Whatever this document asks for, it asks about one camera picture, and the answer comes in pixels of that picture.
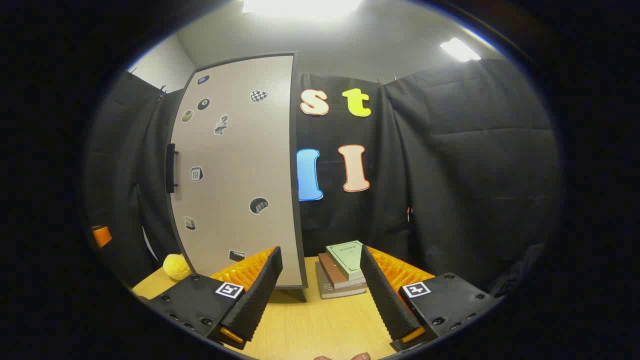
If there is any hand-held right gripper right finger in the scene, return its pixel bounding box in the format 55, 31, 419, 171
359, 245, 503, 352

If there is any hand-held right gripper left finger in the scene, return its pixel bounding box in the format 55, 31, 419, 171
137, 246, 284, 351

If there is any black cabinet door handle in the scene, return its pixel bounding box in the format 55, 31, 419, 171
165, 143, 179, 194

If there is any grey cabinet door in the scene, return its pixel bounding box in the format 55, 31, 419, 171
167, 52, 307, 290

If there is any dark grey cabinet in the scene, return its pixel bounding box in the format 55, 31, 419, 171
289, 51, 308, 302

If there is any brown book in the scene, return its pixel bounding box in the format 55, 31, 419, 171
318, 252, 368, 290

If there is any yellow fluffy ball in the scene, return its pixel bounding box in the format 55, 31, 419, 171
162, 253, 193, 281

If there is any black backdrop cloth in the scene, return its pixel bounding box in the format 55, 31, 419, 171
85, 59, 561, 296

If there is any ceiling light panel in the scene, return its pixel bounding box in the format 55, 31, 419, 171
440, 38, 482, 63

